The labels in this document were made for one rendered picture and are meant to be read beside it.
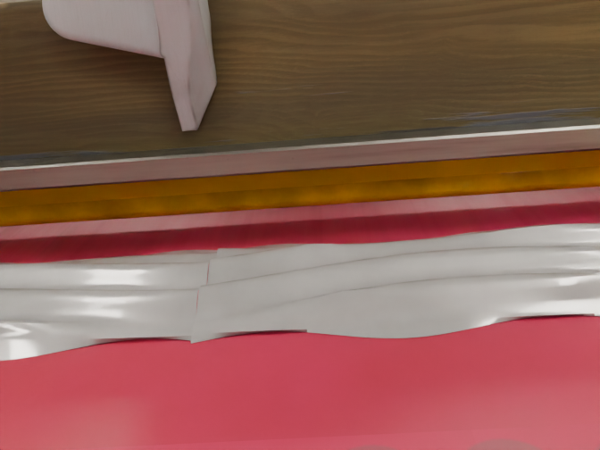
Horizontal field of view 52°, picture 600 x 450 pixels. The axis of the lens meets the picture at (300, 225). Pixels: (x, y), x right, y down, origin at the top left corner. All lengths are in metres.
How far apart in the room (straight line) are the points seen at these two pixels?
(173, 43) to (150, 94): 0.04
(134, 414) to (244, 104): 0.14
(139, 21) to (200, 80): 0.03
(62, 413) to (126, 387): 0.02
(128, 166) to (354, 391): 0.14
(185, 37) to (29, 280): 0.11
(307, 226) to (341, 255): 0.05
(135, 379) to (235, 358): 0.03
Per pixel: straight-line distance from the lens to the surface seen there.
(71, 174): 0.27
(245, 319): 0.20
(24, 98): 0.28
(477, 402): 0.16
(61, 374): 0.20
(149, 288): 0.23
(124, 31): 0.24
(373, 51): 0.26
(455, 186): 0.28
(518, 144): 0.26
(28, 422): 0.18
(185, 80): 0.24
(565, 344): 0.19
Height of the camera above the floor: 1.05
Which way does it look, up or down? 21 degrees down
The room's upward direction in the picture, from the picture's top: 5 degrees counter-clockwise
